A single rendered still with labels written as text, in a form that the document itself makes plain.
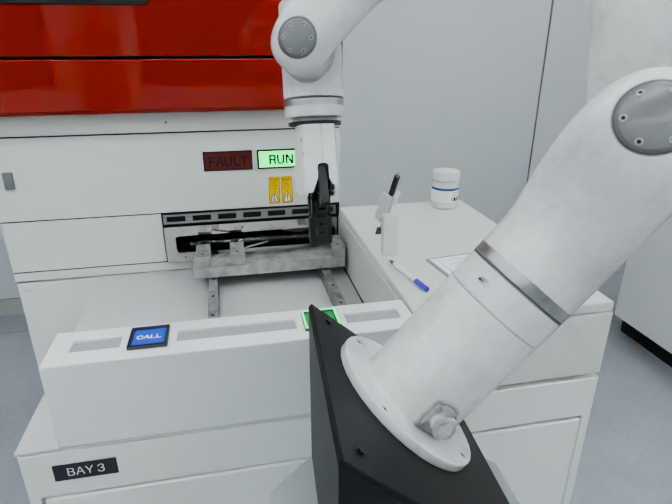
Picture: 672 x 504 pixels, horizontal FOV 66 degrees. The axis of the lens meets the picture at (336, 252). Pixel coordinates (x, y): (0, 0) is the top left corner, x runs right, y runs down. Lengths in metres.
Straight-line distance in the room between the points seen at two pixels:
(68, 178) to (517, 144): 2.53
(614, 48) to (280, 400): 0.64
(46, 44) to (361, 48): 1.86
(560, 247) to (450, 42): 2.54
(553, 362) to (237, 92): 0.86
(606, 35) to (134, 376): 0.73
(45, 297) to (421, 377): 1.12
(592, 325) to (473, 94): 2.25
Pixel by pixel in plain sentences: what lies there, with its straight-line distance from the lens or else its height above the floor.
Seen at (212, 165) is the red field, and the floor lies 1.09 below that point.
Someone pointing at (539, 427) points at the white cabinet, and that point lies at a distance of 1.07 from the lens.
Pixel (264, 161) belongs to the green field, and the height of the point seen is 1.09.
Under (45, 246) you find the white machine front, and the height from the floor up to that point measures 0.91.
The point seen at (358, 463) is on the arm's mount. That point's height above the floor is 1.05.
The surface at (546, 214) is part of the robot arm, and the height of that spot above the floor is 1.22.
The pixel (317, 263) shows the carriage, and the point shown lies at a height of 0.87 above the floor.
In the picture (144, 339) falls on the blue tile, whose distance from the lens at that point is 0.83.
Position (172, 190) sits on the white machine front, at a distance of 1.34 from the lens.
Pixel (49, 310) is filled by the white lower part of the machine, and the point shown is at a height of 0.74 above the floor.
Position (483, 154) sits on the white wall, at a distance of 3.19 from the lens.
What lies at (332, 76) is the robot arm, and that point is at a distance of 0.73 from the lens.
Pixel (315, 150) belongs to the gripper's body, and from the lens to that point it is 0.71.
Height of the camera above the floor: 1.37
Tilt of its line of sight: 22 degrees down
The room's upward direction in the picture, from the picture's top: straight up
